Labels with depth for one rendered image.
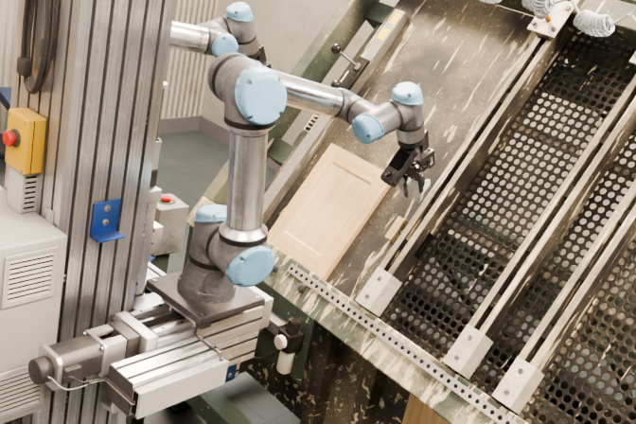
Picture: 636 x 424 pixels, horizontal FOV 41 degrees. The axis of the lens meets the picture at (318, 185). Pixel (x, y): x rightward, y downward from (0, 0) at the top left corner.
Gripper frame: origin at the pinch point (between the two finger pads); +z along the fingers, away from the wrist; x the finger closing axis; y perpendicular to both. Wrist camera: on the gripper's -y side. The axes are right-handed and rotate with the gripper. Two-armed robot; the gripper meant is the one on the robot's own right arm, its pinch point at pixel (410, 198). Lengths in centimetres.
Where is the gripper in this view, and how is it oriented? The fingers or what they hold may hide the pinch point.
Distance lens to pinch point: 234.6
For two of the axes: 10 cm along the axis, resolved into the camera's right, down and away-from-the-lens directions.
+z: 1.3, 7.6, 6.4
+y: 6.8, -5.4, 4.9
